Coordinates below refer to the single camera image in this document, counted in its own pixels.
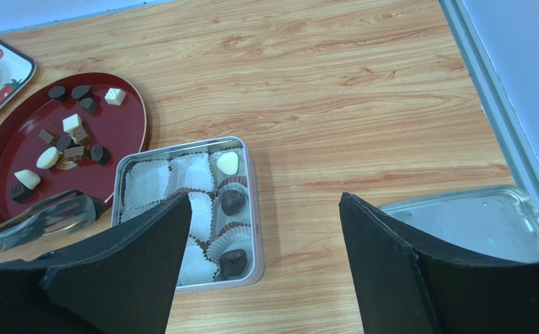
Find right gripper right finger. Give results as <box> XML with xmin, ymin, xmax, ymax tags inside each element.
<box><xmin>339</xmin><ymin>193</ymin><xmax>539</xmax><ymax>333</ymax></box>

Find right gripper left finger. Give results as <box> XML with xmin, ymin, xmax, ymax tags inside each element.
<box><xmin>0</xmin><ymin>193</ymin><xmax>192</xmax><ymax>333</ymax></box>

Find metal tongs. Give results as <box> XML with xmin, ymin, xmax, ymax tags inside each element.
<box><xmin>0</xmin><ymin>189</ymin><xmax>108</xmax><ymax>253</ymax></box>

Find pink square tin box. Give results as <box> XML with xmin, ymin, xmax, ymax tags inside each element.
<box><xmin>111</xmin><ymin>136</ymin><xmax>265</xmax><ymax>294</ymax></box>

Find dark heart chocolate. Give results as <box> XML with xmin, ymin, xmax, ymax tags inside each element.
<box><xmin>220</xmin><ymin>189</ymin><xmax>246</xmax><ymax>216</ymax></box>
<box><xmin>219</xmin><ymin>248</ymin><xmax>248</xmax><ymax>277</ymax></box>

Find dark red round plate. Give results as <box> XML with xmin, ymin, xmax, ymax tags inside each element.
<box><xmin>0</xmin><ymin>72</ymin><xmax>150</xmax><ymax>224</ymax></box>

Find white heart chocolate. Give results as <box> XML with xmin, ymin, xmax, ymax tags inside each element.
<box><xmin>216</xmin><ymin>152</ymin><xmax>239</xmax><ymax>175</ymax></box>

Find white triangular chocolate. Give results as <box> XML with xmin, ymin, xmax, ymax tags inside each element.
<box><xmin>14</xmin><ymin>169</ymin><xmax>41</xmax><ymax>190</ymax></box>

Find white cube chocolate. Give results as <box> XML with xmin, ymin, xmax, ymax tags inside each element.
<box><xmin>62</xmin><ymin>113</ymin><xmax>83</xmax><ymax>135</ymax></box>

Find white square chocolate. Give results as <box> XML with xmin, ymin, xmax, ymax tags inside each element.
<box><xmin>104</xmin><ymin>88</ymin><xmax>127</xmax><ymax>106</ymax></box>

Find round dark chocolate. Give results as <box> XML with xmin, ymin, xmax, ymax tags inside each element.
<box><xmin>48</xmin><ymin>86</ymin><xmax>69</xmax><ymax>102</ymax></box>

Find silver tin lid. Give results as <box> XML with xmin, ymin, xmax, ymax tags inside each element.
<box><xmin>380</xmin><ymin>186</ymin><xmax>539</xmax><ymax>263</ymax></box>

